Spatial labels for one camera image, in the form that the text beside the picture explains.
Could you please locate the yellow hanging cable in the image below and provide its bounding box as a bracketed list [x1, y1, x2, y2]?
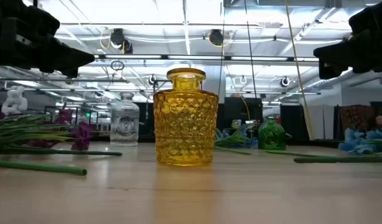
[284, 0, 315, 141]

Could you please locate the yellow glass vase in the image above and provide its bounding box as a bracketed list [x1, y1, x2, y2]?
[152, 67, 220, 167]

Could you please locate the black partition panel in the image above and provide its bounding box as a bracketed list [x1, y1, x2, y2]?
[218, 97, 263, 139]
[138, 102, 154, 138]
[279, 104, 310, 141]

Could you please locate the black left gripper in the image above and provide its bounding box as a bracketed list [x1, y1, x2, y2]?
[0, 0, 95, 78]

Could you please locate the black ceiling cord reel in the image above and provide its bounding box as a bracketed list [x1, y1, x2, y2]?
[109, 27, 134, 54]
[208, 29, 225, 47]

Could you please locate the black hanging cable loop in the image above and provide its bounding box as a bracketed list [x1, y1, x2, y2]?
[109, 60, 126, 72]

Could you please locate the clear glass vase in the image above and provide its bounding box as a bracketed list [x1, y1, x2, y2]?
[109, 92, 141, 147]

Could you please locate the patterned red tapestry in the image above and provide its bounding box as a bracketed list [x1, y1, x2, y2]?
[339, 105, 377, 132]

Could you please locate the white partition panel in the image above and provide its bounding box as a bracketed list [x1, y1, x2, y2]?
[302, 104, 335, 140]

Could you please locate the green glass vase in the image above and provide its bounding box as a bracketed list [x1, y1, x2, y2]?
[258, 116, 287, 151]

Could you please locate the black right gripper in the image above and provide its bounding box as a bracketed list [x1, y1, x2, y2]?
[314, 0, 382, 80]

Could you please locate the green grass sprig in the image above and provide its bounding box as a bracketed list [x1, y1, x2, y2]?
[338, 126, 382, 156]

